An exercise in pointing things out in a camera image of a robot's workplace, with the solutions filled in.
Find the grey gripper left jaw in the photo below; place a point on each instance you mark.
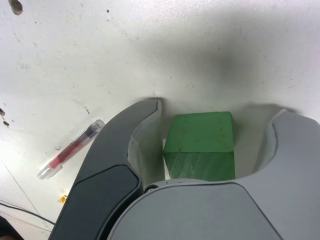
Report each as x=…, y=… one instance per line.
x=100, y=190

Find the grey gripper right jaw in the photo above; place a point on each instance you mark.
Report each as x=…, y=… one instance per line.
x=212, y=212

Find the green cube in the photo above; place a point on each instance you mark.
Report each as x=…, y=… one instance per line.
x=200, y=135

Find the small yellow scrap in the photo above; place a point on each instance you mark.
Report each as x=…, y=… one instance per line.
x=62, y=199

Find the red pen with clear barrel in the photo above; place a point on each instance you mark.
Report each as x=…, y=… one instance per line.
x=67, y=152

